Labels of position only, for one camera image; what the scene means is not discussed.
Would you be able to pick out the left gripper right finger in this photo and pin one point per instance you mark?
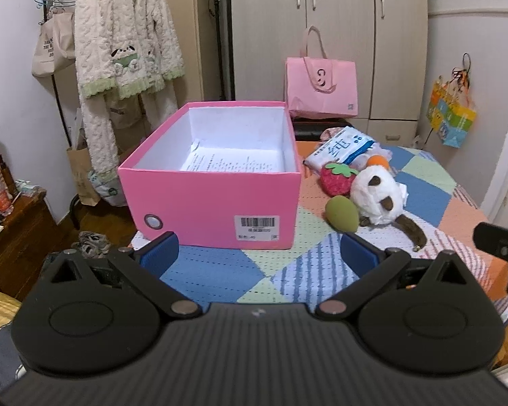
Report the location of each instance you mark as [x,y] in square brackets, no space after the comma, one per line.
[365,260]

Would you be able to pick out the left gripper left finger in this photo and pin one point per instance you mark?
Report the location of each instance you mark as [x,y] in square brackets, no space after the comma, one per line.
[156,258]

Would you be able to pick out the green avocado plush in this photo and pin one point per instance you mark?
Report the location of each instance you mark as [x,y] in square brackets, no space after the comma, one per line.
[342,214]

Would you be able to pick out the white panda plush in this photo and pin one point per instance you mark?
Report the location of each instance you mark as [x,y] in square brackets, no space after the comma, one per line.
[379,200]

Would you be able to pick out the red strawberry plush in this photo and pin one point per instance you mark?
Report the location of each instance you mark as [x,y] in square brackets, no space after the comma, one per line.
[337,178]

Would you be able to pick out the large wet wipes pack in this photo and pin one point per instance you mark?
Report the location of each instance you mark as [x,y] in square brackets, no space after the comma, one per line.
[344,147]

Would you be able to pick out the patchwork tablecloth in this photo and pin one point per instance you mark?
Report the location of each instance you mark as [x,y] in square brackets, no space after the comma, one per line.
[312,268]

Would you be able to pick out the pink storage box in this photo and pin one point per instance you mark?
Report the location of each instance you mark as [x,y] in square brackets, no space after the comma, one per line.
[216,209]

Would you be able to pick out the brown paper bag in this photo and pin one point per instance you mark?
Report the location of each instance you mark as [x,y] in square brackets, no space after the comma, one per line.
[79,161]

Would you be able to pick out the wooden side cabinet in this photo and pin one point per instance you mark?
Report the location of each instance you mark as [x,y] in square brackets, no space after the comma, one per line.
[28,235]

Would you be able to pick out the colourful paper gift bag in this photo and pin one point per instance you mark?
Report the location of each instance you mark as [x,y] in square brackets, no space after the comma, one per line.
[451,110]

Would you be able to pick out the black suitcase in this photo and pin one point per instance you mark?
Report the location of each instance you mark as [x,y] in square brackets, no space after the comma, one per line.
[311,129]

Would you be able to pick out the orange drink bottle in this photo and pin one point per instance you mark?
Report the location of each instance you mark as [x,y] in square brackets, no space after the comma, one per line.
[0,192]

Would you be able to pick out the pink tote bag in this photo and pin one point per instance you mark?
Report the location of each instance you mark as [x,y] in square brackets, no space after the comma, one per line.
[319,88]

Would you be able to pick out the cream knit cardigan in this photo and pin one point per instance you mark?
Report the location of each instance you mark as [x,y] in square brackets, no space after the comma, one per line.
[124,49]

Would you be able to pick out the beige canvas tote bag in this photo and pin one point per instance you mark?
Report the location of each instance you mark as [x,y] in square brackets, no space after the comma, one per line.
[55,48]

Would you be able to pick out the beige wardrobe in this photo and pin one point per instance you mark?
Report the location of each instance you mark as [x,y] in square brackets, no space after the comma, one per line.
[386,39]

